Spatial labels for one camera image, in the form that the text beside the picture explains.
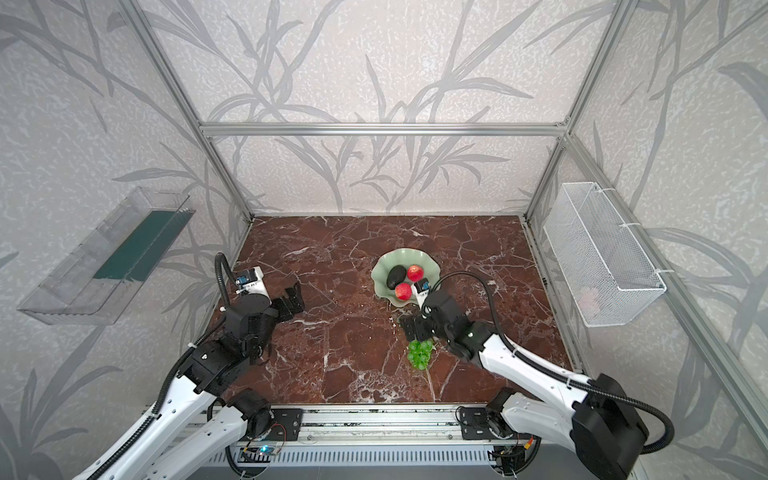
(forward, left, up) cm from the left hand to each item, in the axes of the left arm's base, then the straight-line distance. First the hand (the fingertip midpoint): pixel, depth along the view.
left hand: (291, 280), depth 74 cm
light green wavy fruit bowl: (+21, -29, -19) cm, 41 cm away
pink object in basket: (-4, -75, -1) cm, 75 cm away
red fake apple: (+14, -32, -19) cm, 40 cm away
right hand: (-1, -32, -11) cm, 34 cm away
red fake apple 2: (+7, -29, -19) cm, 35 cm away
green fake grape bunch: (-11, -33, -19) cm, 40 cm away
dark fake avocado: (+14, -26, -20) cm, 35 cm away
